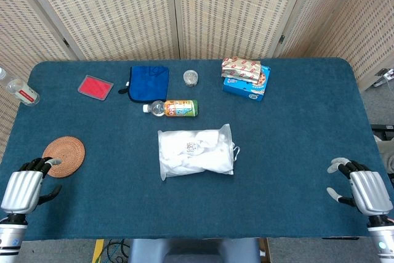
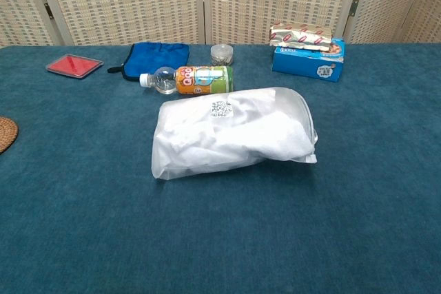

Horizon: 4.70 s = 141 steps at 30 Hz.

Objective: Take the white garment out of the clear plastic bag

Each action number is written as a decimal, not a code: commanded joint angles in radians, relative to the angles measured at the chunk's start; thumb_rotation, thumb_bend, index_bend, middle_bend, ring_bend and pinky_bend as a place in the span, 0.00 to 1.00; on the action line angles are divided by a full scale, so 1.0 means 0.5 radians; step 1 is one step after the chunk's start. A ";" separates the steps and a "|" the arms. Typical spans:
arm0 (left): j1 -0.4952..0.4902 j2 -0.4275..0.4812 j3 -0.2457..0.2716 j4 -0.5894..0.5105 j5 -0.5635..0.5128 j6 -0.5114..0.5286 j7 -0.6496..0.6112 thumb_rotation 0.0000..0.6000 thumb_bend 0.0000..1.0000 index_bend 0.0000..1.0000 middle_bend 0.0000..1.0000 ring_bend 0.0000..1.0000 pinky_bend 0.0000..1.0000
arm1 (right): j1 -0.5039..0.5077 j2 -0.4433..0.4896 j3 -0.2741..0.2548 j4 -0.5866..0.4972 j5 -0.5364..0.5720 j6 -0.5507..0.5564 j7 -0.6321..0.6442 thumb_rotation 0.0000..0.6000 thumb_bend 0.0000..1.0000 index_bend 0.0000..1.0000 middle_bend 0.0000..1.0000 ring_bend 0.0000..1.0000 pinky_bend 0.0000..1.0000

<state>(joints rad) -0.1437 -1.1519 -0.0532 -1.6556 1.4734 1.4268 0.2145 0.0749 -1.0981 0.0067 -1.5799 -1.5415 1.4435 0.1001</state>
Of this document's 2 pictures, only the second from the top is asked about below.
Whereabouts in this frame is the teal tablecloth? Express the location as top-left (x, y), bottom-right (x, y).
top-left (0, 43), bottom-right (441, 294)

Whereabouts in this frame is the small clear jar of pins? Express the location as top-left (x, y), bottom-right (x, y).
top-left (210, 44), bottom-right (234, 67)

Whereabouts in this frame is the blue fabric pouch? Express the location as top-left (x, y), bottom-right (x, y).
top-left (107, 42), bottom-right (191, 82)

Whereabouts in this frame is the woven rattan coaster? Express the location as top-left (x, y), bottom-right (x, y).
top-left (0, 116), bottom-right (19, 155)

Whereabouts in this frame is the translucent white plastic bag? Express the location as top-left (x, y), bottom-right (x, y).
top-left (151, 86), bottom-right (318, 181)

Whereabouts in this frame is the blue cookie box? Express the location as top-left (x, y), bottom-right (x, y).
top-left (271, 37), bottom-right (347, 83)

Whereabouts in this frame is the orange label juice bottle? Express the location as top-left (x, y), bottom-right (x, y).
top-left (139, 65), bottom-right (235, 96)

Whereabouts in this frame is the silver foil snack packet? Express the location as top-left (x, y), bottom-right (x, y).
top-left (268, 21), bottom-right (334, 53)

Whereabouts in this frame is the red stamp pad clear case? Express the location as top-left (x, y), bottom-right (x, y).
top-left (45, 53), bottom-right (105, 80)

